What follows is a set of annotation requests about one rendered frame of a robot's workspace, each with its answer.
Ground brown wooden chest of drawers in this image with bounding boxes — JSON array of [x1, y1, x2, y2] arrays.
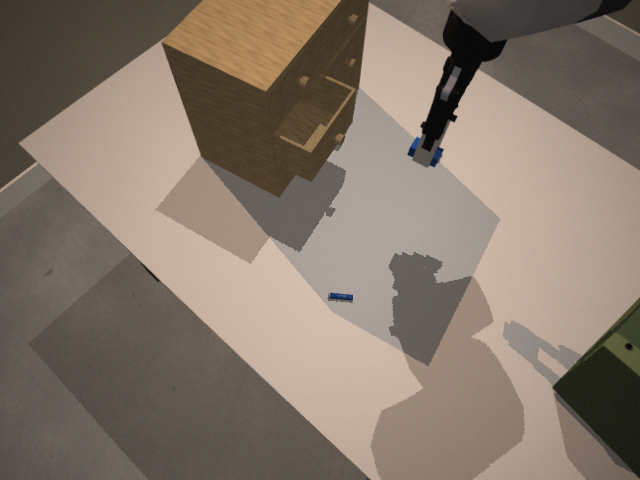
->
[[161, 0, 369, 198]]

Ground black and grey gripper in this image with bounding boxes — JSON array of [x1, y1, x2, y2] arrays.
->
[[412, 9, 507, 168]]

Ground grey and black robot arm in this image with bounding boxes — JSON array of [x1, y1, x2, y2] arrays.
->
[[445, 0, 632, 42]]

